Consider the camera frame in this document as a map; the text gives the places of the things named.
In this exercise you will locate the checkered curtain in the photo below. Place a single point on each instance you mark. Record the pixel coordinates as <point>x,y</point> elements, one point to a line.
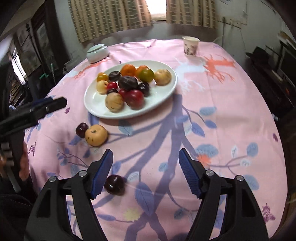
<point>201,13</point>
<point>93,19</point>

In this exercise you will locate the pink patterned tablecloth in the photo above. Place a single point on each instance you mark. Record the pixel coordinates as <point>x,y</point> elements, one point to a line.
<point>216,114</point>

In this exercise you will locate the white oval plate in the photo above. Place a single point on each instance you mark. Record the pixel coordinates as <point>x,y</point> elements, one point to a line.
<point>154,95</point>

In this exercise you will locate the dark water chestnut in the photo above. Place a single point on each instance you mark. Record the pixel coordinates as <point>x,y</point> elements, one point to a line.
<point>114,76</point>

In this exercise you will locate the dark heart-shaped cherry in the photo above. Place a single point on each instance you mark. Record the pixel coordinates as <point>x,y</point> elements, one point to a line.
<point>81,130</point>

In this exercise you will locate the white lidded ceramic jar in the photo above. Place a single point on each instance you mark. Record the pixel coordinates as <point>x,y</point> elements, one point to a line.
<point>97,53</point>

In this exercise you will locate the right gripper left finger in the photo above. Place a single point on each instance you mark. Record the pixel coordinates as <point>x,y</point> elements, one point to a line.
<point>49,218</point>

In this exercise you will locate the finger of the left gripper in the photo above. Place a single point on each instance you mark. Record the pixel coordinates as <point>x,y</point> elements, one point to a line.
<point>34,103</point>
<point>46,106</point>

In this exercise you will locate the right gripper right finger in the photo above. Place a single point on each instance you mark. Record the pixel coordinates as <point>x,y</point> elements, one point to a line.
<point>242,218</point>

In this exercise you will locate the computer monitor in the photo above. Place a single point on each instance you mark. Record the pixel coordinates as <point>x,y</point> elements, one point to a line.
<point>287,65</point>

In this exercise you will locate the orange yellow tomato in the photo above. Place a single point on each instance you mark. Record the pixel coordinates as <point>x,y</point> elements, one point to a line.
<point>102,77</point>

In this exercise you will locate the dark red plum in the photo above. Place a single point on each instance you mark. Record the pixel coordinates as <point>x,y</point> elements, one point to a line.
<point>134,99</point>

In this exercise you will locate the yellow striped pepino melon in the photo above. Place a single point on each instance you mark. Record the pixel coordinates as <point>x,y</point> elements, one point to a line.
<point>162,77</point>

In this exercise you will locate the left checkered curtain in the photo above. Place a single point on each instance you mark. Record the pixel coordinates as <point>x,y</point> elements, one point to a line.
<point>93,19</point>

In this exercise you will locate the large orange mandarin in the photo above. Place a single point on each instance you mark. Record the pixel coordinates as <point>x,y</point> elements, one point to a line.
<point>128,70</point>

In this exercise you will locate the dark purple mangosteen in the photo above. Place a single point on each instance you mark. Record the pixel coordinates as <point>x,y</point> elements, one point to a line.
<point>128,83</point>

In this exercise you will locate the red cherry tomato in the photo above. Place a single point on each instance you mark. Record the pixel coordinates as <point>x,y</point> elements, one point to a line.
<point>112,85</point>

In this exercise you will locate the right checkered curtain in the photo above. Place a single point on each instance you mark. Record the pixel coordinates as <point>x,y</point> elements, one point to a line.
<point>201,13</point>

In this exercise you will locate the floral paper cup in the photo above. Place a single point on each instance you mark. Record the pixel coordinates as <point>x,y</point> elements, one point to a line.
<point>190,45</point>

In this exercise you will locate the pale pepino melon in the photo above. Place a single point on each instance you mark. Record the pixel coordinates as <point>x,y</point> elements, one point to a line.
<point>96,135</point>

